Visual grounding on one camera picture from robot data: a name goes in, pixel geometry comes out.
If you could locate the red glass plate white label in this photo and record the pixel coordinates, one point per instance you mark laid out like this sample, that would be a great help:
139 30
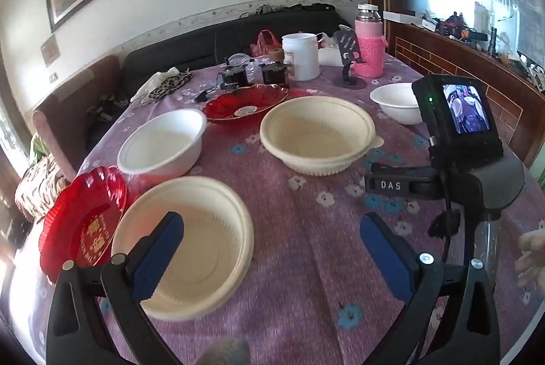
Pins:
245 101

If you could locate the pink knitted thermos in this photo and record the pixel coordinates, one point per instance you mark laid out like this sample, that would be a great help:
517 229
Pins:
369 50

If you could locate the brown thread spool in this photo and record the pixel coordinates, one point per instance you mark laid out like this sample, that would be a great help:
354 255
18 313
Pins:
278 56

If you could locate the small wall plaque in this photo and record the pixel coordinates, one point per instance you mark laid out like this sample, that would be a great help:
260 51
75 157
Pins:
50 50

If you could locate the red plate with gold print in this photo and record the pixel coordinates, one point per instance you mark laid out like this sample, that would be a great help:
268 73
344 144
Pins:
81 216

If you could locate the white flat box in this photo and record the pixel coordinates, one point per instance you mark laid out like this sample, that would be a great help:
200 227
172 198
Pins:
400 17

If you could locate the leopard print cloth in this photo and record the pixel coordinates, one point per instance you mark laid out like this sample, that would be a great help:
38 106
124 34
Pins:
170 86

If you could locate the dark cloth pile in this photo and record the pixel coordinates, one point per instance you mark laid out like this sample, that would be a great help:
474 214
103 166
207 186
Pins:
298 7

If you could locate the brown tiled counter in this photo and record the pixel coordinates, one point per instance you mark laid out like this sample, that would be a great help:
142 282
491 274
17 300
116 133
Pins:
523 114

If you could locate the white plastic jar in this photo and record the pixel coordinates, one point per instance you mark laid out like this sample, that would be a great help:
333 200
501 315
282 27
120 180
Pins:
300 58

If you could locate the red plastic bag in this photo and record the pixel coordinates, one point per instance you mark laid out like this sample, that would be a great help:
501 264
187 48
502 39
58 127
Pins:
266 43

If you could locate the wall switch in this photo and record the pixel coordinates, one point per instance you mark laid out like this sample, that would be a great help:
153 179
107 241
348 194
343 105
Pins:
53 77

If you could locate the large white bowl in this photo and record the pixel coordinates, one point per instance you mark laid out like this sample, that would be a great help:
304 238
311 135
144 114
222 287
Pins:
162 139

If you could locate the plain black cylinder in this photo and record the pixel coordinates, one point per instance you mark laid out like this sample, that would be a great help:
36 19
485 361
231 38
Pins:
274 75

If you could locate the purple floral tablecloth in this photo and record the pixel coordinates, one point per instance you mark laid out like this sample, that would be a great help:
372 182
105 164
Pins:
298 241

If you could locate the small white bowl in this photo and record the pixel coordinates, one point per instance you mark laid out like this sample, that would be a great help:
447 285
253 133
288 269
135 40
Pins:
396 101

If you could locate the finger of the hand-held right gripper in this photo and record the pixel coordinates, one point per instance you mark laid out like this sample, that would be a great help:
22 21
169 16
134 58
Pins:
413 185

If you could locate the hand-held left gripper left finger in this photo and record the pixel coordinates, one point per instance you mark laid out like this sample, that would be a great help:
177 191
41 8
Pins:
157 258

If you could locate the black sofa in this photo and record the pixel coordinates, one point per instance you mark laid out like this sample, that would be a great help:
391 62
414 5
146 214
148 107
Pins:
179 54

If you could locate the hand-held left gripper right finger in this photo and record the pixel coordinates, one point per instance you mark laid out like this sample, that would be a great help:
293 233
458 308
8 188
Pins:
387 258

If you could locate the dark patterned cloth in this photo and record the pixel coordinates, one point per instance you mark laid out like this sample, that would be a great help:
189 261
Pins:
104 105

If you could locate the white plastic bag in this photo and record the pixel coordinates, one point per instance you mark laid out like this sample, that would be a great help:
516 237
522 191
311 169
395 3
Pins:
328 56

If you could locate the clear plastic bag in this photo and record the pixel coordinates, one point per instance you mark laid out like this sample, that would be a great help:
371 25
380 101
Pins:
242 60

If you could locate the black cylinder with label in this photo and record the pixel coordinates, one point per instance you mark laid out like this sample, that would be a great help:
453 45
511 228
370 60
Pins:
234 80

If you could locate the black phone stand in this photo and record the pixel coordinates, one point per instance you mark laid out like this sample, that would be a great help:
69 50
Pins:
347 45

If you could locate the black power adapter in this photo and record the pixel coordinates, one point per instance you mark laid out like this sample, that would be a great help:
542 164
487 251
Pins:
206 95

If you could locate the white cloth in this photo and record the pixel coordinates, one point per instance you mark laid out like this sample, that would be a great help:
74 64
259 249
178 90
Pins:
164 73

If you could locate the person's right hand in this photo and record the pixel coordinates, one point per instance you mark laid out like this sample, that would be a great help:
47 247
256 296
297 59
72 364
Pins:
532 250

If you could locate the maroon armchair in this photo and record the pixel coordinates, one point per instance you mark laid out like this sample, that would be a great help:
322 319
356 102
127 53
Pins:
72 105

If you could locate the green cloth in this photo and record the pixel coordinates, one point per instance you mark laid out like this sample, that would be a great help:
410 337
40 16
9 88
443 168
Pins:
39 148

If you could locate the brown patterned blanket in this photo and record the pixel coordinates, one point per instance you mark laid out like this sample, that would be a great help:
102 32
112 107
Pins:
40 186

